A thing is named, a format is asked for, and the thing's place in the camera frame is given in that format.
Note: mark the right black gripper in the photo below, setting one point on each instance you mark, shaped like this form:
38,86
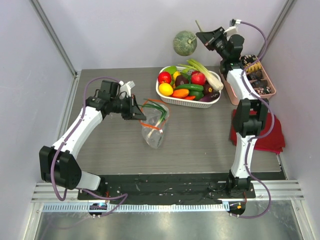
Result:
211,38

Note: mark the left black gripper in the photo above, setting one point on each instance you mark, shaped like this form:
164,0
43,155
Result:
133,112

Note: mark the green onion toy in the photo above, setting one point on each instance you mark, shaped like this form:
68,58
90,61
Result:
156,116

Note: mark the clear zip top bag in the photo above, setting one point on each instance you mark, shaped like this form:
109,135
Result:
155,140

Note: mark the green melon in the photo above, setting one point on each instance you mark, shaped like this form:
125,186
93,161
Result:
185,43

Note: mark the green cucumber toy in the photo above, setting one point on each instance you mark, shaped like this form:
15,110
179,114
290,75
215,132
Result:
190,87

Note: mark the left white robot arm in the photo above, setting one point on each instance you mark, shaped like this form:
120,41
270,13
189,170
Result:
58,163

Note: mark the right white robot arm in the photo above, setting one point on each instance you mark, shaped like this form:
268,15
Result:
251,113

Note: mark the white corn toy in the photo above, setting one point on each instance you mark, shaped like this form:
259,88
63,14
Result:
213,79

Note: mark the yellow lemon toy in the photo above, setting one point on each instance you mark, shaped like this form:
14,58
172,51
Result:
165,89

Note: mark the red apple toy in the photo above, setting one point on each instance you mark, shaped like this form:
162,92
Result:
164,77

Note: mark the orange carrot toy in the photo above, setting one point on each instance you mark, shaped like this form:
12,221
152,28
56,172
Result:
180,93

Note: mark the green lime toy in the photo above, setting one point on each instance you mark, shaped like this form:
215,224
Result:
171,69

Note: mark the white plastic basket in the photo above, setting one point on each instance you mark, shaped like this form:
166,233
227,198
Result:
185,102

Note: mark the purple eggplant toy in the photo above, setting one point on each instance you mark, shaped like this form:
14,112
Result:
210,97

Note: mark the pink divided organizer tray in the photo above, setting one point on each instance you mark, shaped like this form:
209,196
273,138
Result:
259,81

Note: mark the red folded cloth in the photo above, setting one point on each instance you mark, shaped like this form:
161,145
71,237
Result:
274,142

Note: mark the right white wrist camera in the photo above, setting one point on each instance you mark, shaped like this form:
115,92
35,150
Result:
233,27

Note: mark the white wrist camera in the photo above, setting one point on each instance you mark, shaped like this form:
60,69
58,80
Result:
233,27
125,89

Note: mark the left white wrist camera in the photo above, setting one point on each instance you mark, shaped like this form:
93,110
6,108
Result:
125,89

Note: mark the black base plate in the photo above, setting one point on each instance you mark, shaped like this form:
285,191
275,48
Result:
172,189

